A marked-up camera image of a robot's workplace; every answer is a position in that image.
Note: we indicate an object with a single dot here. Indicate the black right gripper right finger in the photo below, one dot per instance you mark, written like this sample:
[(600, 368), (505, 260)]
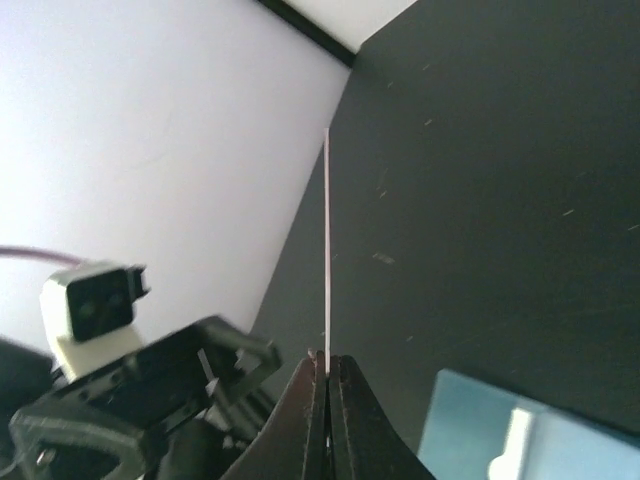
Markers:
[(362, 442)]

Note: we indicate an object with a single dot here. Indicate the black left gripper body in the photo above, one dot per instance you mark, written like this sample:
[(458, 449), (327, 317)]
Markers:
[(160, 386)]

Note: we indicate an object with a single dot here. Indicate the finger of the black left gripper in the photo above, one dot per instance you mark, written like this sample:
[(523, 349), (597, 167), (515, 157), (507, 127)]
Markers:
[(240, 363), (38, 428)]

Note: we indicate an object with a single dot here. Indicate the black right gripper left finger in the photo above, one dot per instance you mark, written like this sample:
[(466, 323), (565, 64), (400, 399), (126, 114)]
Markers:
[(292, 444)]

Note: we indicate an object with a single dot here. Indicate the blue leather card holder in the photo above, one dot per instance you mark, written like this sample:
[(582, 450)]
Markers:
[(474, 430)]

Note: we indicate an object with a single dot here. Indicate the red card with stripe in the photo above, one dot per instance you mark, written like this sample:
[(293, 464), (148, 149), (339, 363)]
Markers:
[(327, 250)]

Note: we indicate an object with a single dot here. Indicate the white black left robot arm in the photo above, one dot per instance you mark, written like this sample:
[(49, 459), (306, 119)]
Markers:
[(27, 378)]

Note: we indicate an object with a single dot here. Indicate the black aluminium front rail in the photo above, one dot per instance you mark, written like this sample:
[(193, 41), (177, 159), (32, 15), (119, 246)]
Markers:
[(240, 410)]

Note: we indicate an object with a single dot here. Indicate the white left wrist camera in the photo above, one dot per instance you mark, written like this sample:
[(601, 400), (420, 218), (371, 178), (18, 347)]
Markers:
[(88, 312)]

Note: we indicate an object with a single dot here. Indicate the black rear left frame post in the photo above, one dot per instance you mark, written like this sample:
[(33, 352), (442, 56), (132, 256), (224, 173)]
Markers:
[(310, 30)]

